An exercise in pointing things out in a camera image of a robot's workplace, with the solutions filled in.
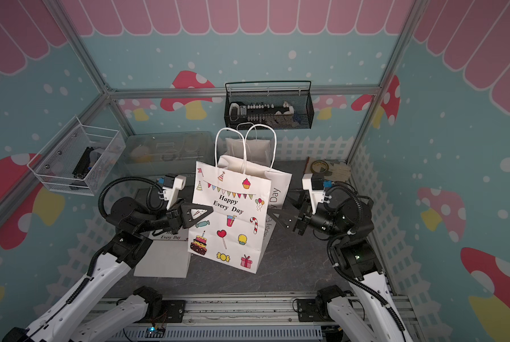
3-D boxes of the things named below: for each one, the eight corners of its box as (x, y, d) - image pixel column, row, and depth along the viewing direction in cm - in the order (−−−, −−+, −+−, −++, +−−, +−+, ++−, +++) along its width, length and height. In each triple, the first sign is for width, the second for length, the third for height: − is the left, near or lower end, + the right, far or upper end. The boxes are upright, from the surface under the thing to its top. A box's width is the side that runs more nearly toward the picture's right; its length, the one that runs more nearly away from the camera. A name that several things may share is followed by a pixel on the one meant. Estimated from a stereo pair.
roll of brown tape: (311, 172, 117) (312, 169, 115) (309, 163, 122) (310, 160, 120) (328, 172, 117) (329, 169, 115) (325, 163, 122) (327, 160, 120)
